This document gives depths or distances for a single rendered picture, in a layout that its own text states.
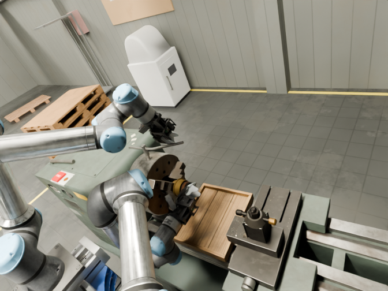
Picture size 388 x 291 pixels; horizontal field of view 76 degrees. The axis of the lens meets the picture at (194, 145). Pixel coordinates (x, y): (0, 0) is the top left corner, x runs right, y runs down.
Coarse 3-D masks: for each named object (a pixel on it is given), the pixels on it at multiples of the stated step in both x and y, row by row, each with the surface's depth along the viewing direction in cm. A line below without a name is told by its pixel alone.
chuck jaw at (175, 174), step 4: (176, 164) 131; (180, 164) 130; (184, 164) 131; (176, 168) 129; (180, 168) 128; (184, 168) 131; (172, 172) 128; (176, 172) 127; (180, 172) 126; (168, 176) 127; (172, 176) 126; (176, 176) 125; (180, 176) 124; (172, 180) 128
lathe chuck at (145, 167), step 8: (152, 152) 128; (160, 152) 128; (144, 160) 121; (152, 160) 119; (160, 160) 121; (168, 160) 126; (176, 160) 131; (136, 168) 120; (144, 168) 117; (152, 168) 117; (160, 168) 122; (168, 168) 127; (152, 176) 118; (160, 176) 122; (184, 176) 139; (160, 192) 123; (152, 200) 119; (160, 200) 124; (152, 208) 120; (160, 208) 124
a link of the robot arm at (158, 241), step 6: (162, 228) 102; (168, 228) 101; (156, 234) 100; (162, 234) 100; (168, 234) 100; (174, 234) 102; (156, 240) 98; (162, 240) 98; (168, 240) 100; (156, 246) 97; (162, 246) 98; (168, 246) 100; (156, 252) 96; (162, 252) 97; (168, 252) 101
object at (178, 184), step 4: (176, 180) 120; (180, 180) 120; (184, 180) 120; (176, 184) 119; (180, 184) 118; (184, 184) 117; (188, 184) 118; (176, 188) 118; (180, 188) 117; (176, 192) 118; (176, 196) 120
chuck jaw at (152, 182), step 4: (148, 180) 116; (152, 180) 114; (156, 180) 116; (160, 180) 120; (152, 184) 114; (156, 184) 116; (160, 184) 117; (164, 184) 116; (168, 184) 118; (172, 184) 118; (152, 188) 113; (156, 188) 115; (160, 188) 117; (164, 188) 116; (168, 188) 118; (172, 188) 118
